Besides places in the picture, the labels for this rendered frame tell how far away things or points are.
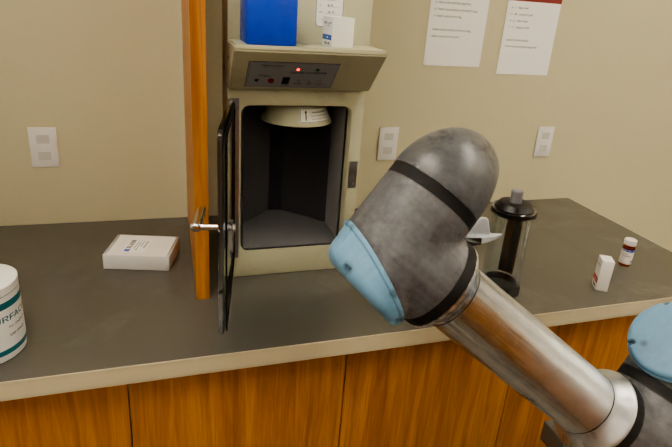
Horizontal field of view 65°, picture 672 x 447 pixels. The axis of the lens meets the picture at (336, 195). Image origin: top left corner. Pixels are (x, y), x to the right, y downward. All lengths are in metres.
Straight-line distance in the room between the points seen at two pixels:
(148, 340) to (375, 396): 0.53
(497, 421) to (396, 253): 1.06
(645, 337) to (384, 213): 0.41
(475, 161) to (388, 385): 0.82
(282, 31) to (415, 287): 0.66
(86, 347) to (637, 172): 2.11
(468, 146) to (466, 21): 1.28
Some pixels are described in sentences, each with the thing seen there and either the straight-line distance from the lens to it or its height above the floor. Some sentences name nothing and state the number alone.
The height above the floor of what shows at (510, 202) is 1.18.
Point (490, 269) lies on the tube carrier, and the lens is 1.37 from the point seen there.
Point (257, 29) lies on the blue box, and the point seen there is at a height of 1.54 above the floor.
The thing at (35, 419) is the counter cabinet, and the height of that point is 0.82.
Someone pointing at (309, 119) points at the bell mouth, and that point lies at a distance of 1.26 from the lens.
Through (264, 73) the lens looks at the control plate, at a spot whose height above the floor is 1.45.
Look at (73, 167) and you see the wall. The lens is 1.70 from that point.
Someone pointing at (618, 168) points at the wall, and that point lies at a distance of 2.42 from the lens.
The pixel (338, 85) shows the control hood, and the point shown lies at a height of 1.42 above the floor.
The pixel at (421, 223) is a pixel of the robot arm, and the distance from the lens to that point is 0.55.
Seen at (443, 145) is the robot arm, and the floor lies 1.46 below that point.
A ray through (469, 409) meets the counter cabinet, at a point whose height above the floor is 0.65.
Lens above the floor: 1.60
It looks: 20 degrees down
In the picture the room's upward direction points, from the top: 4 degrees clockwise
